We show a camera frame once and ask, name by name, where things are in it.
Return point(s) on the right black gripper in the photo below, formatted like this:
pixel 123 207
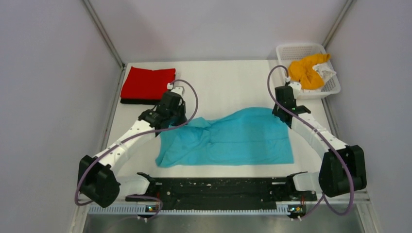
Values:
pixel 274 110

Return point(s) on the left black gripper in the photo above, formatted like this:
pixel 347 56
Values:
pixel 183 120

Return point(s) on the teal t shirt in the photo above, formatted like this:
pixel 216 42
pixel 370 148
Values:
pixel 250 136

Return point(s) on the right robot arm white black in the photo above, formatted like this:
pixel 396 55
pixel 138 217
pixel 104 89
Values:
pixel 343 166

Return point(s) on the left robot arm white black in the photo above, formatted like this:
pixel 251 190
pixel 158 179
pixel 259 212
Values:
pixel 97 175

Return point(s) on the orange t shirt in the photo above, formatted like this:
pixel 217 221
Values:
pixel 301 71

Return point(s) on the folded black t shirt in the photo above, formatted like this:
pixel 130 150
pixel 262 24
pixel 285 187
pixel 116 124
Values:
pixel 141 101

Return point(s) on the folded red t shirt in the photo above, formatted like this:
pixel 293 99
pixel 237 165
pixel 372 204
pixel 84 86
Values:
pixel 134 71

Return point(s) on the white plastic basket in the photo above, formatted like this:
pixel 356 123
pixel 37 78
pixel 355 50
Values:
pixel 288 53

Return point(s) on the white t shirt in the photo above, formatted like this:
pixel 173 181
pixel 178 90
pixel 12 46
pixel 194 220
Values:
pixel 324 71

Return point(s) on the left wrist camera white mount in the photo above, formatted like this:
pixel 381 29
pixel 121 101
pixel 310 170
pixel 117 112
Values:
pixel 176 89

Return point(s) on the white cable duct strip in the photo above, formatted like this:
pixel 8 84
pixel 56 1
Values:
pixel 149 208

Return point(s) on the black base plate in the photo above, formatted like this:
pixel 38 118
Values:
pixel 212 194

